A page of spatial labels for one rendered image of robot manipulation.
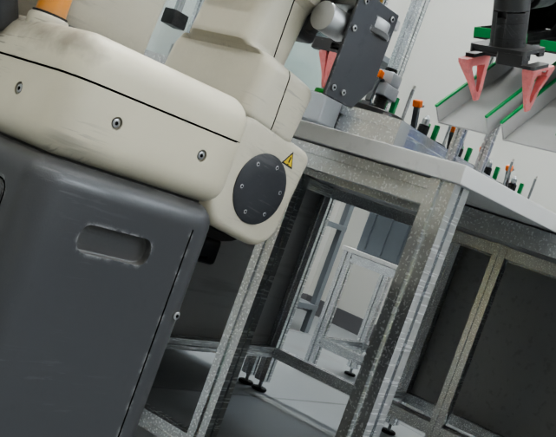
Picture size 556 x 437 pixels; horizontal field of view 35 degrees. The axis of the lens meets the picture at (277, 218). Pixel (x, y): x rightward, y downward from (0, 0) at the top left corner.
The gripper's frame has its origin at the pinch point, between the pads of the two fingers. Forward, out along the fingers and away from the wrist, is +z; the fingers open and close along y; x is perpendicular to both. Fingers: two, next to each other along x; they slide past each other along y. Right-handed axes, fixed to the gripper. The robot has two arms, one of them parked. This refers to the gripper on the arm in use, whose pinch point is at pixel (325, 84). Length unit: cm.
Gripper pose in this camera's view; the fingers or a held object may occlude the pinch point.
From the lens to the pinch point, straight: 193.5
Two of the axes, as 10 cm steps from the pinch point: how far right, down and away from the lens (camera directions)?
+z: -3.4, 9.4, 0.3
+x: -5.3, -1.7, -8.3
